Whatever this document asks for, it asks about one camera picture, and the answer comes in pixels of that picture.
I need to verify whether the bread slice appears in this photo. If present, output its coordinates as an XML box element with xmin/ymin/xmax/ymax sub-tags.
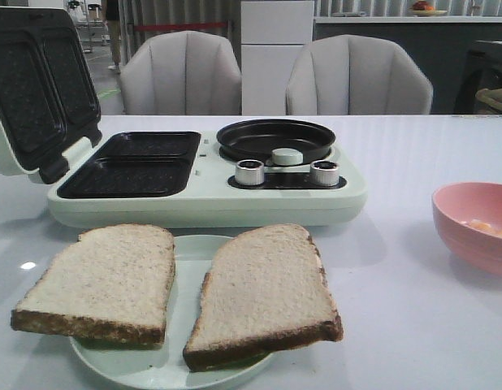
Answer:
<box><xmin>11</xmin><ymin>224</ymin><xmax>175</xmax><ymax>345</ymax></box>
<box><xmin>183</xmin><ymin>224</ymin><xmax>344</xmax><ymax>371</ymax></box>

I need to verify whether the pink plastic bowl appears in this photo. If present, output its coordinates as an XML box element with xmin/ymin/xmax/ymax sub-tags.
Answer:
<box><xmin>432</xmin><ymin>182</ymin><xmax>502</xmax><ymax>275</ymax></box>

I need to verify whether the mint green hinged lid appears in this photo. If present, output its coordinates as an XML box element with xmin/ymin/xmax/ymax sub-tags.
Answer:
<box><xmin>0</xmin><ymin>6</ymin><xmax>102</xmax><ymax>184</ymax></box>

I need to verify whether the orange shrimp piece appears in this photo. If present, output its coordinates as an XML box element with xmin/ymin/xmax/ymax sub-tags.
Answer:
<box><xmin>463</xmin><ymin>219</ymin><xmax>502</xmax><ymax>238</ymax></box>

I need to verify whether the mint green breakfast maker base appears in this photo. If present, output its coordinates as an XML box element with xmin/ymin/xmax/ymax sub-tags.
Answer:
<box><xmin>48</xmin><ymin>131</ymin><xmax>367</xmax><ymax>228</ymax></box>

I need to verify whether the left silver control knob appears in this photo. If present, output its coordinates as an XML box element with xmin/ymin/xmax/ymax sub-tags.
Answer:
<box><xmin>235</xmin><ymin>159</ymin><xmax>265</xmax><ymax>186</ymax></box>

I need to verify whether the silver control knob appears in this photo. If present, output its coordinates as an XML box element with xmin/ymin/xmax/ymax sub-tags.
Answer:
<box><xmin>309</xmin><ymin>160</ymin><xmax>340</xmax><ymax>187</ymax></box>
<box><xmin>235</xmin><ymin>159</ymin><xmax>265</xmax><ymax>186</ymax></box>

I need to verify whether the black round frying pan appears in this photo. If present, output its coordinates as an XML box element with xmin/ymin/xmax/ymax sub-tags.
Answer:
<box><xmin>216</xmin><ymin>119</ymin><xmax>335</xmax><ymax>164</ymax></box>

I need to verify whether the right silver control knob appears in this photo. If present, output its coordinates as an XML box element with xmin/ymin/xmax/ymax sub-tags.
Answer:
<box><xmin>309</xmin><ymin>160</ymin><xmax>340</xmax><ymax>187</ymax></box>

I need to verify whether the left beige upholstered chair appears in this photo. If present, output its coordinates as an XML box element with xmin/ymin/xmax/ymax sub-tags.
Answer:
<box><xmin>119</xmin><ymin>31</ymin><xmax>242</xmax><ymax>115</ymax></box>

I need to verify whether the beige upholstered chair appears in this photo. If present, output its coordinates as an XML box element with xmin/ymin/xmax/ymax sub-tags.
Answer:
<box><xmin>285</xmin><ymin>35</ymin><xmax>434</xmax><ymax>115</ymax></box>
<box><xmin>119</xmin><ymin>31</ymin><xmax>242</xmax><ymax>115</ymax></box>

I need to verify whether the right beige upholstered chair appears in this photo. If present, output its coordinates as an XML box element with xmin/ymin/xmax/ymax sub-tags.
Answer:
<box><xmin>285</xmin><ymin>35</ymin><xmax>434</xmax><ymax>115</ymax></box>

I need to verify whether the white cabinet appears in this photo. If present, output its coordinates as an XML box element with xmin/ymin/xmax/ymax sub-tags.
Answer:
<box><xmin>240</xmin><ymin>1</ymin><xmax>315</xmax><ymax>115</ymax></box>

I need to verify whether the mint green round plate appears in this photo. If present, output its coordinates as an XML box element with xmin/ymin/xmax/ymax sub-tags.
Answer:
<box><xmin>70</xmin><ymin>235</ymin><xmax>273</xmax><ymax>389</ymax></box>

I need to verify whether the red barrier tape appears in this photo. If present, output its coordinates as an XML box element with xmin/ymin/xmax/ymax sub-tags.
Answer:
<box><xmin>132</xmin><ymin>21</ymin><xmax>229</xmax><ymax>32</ymax></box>

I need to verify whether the person walking in background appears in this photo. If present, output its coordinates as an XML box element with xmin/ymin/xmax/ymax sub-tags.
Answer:
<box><xmin>101</xmin><ymin>0</ymin><xmax>121</xmax><ymax>74</ymax></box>

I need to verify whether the fruit plate on counter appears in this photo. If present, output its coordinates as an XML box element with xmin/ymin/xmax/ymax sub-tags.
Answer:
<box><xmin>409</xmin><ymin>1</ymin><xmax>448</xmax><ymax>17</ymax></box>

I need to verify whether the grey counter with white top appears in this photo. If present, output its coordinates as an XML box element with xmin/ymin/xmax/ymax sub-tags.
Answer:
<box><xmin>313</xmin><ymin>15</ymin><xmax>502</xmax><ymax>115</ymax></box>

